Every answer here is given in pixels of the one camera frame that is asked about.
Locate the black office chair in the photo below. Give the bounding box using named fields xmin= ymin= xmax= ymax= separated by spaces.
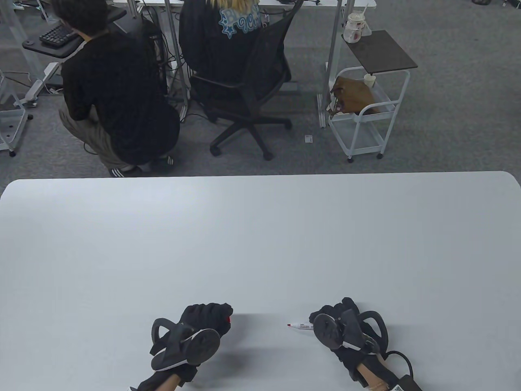
xmin=190 ymin=0 xmax=306 ymax=161

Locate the dark brown cart top board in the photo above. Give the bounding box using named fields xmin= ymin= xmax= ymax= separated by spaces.
xmin=341 ymin=30 xmax=419 ymax=75

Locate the white patterned cup with straw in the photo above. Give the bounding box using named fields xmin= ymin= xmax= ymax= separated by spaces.
xmin=343 ymin=3 xmax=372 ymax=44

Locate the white rolling cart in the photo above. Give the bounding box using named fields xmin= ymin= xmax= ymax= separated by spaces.
xmin=327 ymin=29 xmax=419 ymax=164

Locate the black keyboard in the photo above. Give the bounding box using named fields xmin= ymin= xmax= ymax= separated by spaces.
xmin=39 ymin=22 xmax=78 ymax=49

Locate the person's left hand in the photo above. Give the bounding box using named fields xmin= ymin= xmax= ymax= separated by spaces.
xmin=179 ymin=303 xmax=234 ymax=338

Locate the person's right hand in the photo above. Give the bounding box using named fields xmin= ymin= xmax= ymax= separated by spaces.
xmin=309 ymin=297 xmax=360 ymax=326

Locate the black keyboard tray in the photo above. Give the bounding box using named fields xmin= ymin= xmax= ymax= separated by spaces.
xmin=22 ymin=7 xmax=128 ymax=60

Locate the person's left forearm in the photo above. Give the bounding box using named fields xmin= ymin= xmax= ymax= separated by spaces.
xmin=136 ymin=363 xmax=200 ymax=391

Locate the brown bag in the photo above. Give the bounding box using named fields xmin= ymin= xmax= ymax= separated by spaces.
xmin=328 ymin=76 xmax=381 ymax=119

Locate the person's right forearm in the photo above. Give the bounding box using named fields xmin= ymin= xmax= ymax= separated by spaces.
xmin=335 ymin=347 xmax=403 ymax=391

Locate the black cable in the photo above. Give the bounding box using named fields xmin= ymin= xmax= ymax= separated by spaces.
xmin=382 ymin=351 xmax=414 ymax=380

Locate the white desk frame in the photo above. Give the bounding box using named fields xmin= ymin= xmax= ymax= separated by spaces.
xmin=125 ymin=0 xmax=355 ymax=129

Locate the small black box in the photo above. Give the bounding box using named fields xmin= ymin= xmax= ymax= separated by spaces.
xmin=392 ymin=374 xmax=425 ymax=391

